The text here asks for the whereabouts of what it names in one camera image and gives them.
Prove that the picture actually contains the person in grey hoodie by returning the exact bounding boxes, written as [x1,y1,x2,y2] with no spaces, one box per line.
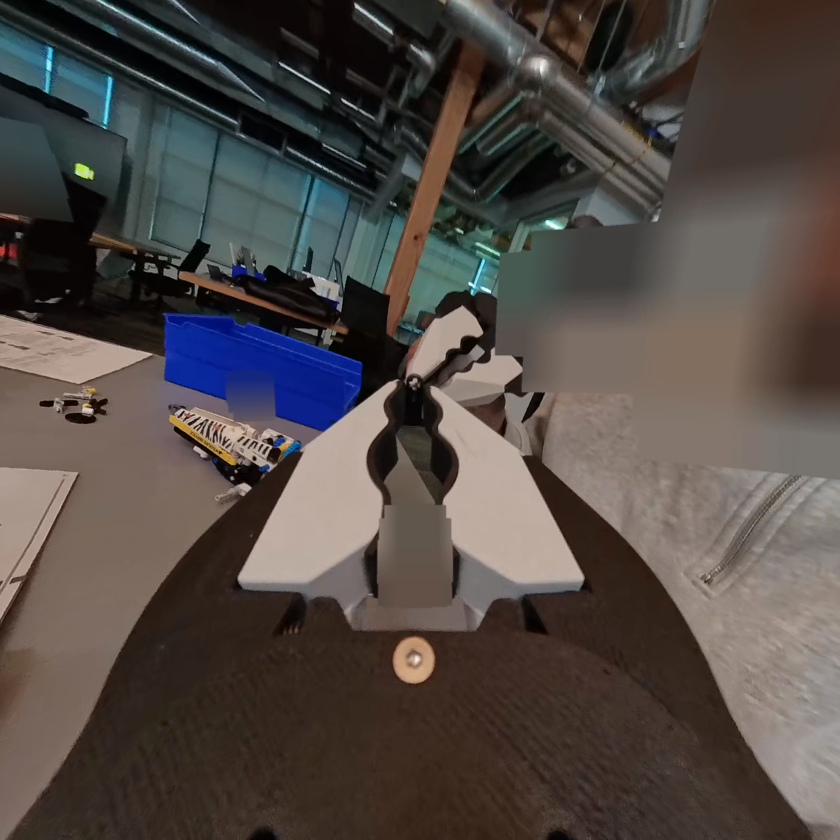
[502,392,840,840]

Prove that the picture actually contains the black bag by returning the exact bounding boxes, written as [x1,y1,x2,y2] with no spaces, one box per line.
[235,265,343,311]

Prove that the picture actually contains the blue plastic bin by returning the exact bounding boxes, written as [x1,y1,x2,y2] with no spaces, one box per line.
[163,313,364,432]

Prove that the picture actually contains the black office chair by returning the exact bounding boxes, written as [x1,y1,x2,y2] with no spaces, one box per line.
[129,239,212,306]

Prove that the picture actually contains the wooden background table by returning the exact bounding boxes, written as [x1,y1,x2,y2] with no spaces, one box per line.
[178,269,350,337]

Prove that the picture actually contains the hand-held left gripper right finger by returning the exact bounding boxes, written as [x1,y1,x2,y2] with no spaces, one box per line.
[427,385,585,624]

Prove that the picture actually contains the round metal duct pipes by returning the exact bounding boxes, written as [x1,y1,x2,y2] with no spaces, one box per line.
[394,0,697,211]

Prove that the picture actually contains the black high-back chair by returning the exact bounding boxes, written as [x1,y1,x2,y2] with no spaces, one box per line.
[340,276,399,378]

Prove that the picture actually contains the printed instruction sheet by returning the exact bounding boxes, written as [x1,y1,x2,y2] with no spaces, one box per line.
[0,314,154,385]

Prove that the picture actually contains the white instruction booklet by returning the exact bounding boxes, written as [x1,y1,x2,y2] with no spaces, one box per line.
[0,466,79,621]

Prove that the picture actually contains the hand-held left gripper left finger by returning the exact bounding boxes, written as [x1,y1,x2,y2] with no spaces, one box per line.
[238,382,403,624]

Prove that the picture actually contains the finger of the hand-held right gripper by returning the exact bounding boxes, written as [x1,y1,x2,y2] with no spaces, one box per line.
[400,307,492,383]
[436,355,525,406]

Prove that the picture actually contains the striped lego vehicle model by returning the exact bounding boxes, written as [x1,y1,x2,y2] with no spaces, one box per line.
[168,405,303,488]

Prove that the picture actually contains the wooden post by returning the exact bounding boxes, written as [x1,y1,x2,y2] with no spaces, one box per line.
[382,42,488,337]

